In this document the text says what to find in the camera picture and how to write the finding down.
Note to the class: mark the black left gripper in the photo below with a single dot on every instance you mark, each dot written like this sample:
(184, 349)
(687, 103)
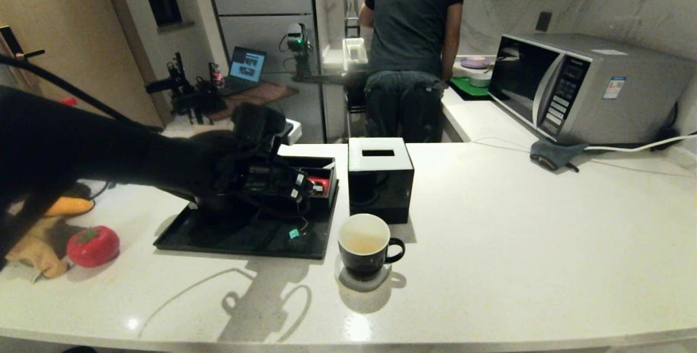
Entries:
(261, 178)

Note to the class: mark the grey tea bag teal tag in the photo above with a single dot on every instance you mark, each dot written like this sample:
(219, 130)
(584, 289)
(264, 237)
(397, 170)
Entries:
(303, 219)

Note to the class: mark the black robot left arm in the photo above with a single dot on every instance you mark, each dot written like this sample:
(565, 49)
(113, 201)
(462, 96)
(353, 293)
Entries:
(81, 146)

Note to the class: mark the red sachet packet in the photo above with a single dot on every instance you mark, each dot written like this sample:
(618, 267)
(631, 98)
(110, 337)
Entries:
(321, 184)

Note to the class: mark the black compartment organizer box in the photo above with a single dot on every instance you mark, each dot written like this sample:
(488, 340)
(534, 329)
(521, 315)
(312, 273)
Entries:
(324, 170)

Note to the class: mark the white sachet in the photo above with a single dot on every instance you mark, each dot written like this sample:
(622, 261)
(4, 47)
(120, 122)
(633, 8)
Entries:
(329, 164)

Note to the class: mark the black rectangular serving tray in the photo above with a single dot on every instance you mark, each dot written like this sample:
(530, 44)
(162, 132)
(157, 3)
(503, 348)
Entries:
(245, 244)

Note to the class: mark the black tissue box white lid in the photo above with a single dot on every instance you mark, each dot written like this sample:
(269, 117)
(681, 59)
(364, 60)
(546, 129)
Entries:
(381, 195)

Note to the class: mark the black mug white inside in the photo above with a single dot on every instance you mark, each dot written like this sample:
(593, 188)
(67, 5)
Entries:
(364, 263)

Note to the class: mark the brown wooden stool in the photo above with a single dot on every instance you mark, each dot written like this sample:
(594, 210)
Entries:
(256, 97)

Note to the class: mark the black teleoperation platform stand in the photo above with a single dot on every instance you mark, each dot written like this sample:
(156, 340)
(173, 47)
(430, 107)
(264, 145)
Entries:
(326, 78)

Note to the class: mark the white round coaster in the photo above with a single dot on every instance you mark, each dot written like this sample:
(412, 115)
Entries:
(377, 286)

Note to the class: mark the open laptop blue screen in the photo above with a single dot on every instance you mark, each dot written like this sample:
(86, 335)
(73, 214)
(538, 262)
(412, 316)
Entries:
(248, 65)

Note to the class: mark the black device red light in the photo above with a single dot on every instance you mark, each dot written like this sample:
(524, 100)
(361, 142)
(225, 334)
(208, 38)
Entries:
(216, 78)

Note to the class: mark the white dish rack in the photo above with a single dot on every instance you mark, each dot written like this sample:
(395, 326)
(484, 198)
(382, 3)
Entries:
(354, 52)

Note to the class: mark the black handheld device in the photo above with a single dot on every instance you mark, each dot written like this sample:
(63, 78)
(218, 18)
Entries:
(177, 89)

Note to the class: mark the person in black shirt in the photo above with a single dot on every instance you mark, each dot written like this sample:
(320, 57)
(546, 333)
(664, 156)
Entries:
(414, 42)

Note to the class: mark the tall black metal stand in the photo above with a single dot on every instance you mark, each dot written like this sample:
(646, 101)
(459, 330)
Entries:
(351, 8)

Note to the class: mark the green tray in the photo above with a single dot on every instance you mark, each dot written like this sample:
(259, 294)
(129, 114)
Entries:
(463, 87)

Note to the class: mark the red toy tomato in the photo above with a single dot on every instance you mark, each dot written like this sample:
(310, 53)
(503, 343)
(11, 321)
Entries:
(92, 245)

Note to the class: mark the grey bowl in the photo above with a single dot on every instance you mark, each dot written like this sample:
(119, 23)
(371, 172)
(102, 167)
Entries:
(479, 79)

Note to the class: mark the purple plate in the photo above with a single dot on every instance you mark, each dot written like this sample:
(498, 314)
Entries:
(475, 61)

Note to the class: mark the yellow toy corn cob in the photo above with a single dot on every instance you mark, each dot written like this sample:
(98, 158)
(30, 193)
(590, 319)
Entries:
(68, 206)

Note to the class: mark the dark grey folded cloth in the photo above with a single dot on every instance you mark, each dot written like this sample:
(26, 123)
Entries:
(552, 152)

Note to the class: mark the beige wooden door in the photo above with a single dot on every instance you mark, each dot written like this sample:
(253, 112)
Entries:
(71, 26)

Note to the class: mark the silver microwave oven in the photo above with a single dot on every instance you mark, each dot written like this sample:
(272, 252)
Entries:
(626, 99)

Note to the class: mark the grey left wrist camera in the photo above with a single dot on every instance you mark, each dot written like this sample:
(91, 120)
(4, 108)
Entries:
(291, 131)

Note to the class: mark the black wall outlet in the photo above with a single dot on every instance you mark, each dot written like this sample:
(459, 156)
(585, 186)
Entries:
(543, 20)

